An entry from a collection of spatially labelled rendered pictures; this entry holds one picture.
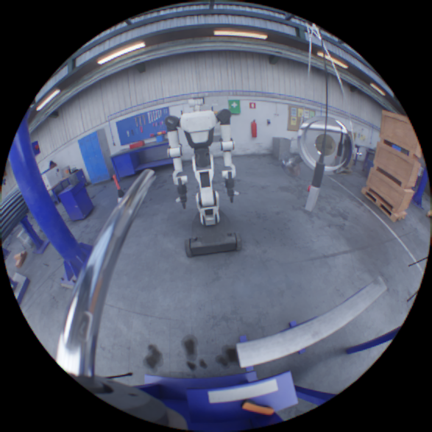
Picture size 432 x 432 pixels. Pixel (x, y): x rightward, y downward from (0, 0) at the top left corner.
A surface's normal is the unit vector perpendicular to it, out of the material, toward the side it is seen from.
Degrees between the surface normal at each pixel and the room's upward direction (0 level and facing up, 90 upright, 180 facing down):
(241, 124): 90
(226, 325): 0
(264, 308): 0
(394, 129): 90
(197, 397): 0
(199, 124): 90
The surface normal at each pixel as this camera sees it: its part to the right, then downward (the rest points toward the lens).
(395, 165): -0.99, 0.11
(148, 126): 0.10, 0.59
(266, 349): -0.07, -0.80
